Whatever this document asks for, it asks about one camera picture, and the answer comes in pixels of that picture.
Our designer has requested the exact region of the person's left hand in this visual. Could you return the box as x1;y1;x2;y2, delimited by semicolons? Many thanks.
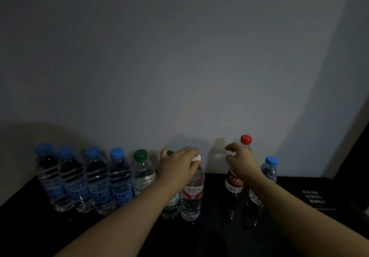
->
157;146;201;193

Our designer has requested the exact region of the person's right forearm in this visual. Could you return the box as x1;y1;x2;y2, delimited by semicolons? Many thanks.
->
244;173;369;257

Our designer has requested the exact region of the blue cap water bottle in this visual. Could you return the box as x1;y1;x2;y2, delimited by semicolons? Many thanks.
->
248;156;279;207
109;147;135;209
84;147;116;216
35;143;74;213
55;146;96;214

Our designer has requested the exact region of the black card with white print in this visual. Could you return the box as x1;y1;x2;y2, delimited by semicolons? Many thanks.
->
301;189;337;211

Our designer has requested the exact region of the person's left forearm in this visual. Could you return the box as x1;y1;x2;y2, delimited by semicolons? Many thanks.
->
54;179;175;257

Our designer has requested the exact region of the green cap green label bottle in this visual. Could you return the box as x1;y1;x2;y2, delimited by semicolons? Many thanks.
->
160;150;182;220

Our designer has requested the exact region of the person's right hand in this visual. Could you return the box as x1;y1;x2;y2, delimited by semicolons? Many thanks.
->
224;143;262;186

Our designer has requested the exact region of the green cap clear bottle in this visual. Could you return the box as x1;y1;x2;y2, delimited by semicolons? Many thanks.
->
132;149;157;197

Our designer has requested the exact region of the white cap red label bottle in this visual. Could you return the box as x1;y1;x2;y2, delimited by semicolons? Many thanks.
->
180;155;205;222

